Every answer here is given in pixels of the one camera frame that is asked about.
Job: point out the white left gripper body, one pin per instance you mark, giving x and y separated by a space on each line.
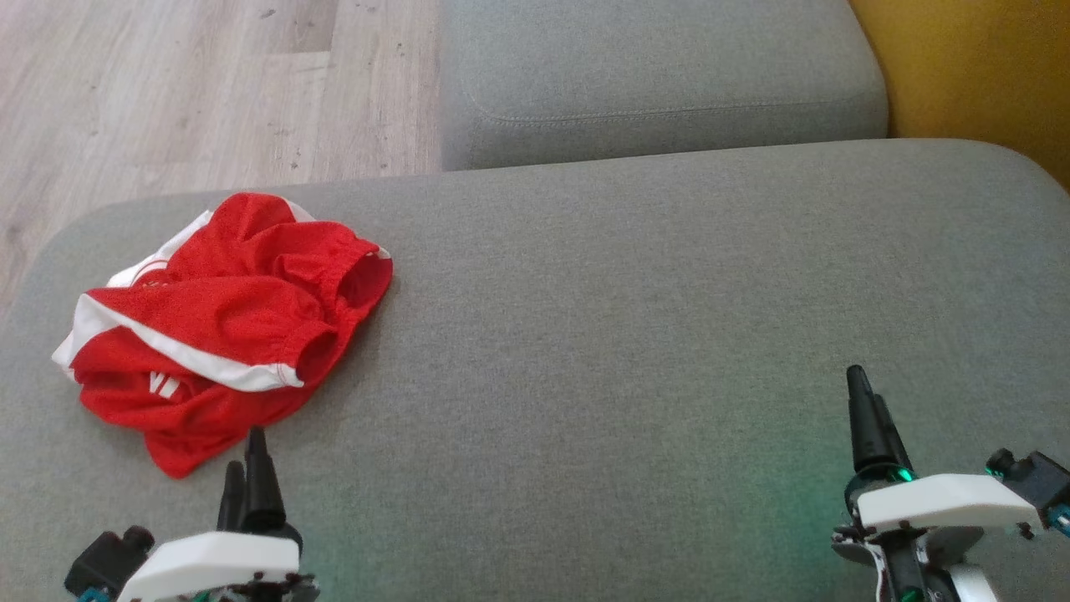
217 560

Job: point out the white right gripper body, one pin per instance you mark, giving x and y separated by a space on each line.
936 502

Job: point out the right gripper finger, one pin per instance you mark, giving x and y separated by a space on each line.
863 426
893 443

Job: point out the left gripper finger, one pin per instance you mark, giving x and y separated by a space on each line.
233 502
261 489

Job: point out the red white basketball jersey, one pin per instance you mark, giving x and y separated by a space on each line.
196 426

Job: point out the large grey sofa seat cushion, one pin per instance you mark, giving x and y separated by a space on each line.
635 334

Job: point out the small grey sofa cushion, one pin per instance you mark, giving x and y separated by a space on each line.
660 75

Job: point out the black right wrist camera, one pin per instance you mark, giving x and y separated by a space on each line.
1036 481

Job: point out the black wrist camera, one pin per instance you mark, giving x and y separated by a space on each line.
104 562
1036 481

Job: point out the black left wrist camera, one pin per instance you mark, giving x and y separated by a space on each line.
104 562

